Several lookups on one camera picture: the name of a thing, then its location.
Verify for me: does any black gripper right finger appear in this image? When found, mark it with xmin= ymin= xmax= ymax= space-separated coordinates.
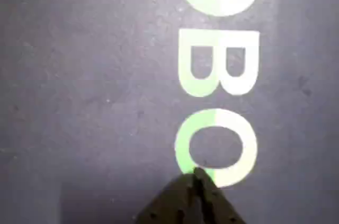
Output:
xmin=196 ymin=167 xmax=247 ymax=224

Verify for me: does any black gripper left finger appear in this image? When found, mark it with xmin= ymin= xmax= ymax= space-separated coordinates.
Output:
xmin=132 ymin=167 xmax=202 ymax=224

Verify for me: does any black mat WOWROBO print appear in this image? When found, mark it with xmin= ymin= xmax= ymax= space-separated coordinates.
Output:
xmin=0 ymin=0 xmax=339 ymax=224

